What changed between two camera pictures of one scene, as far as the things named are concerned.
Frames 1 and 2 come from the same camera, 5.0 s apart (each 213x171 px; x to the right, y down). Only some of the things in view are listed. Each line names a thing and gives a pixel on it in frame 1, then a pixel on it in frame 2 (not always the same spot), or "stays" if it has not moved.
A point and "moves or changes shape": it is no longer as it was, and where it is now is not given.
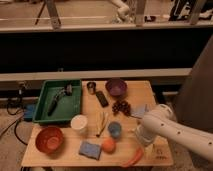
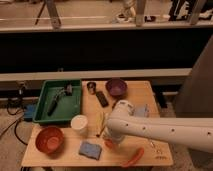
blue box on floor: [28, 111] stays
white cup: [79, 123] stays
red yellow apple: [109, 145] moves or changes shape
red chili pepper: [134, 160] stays
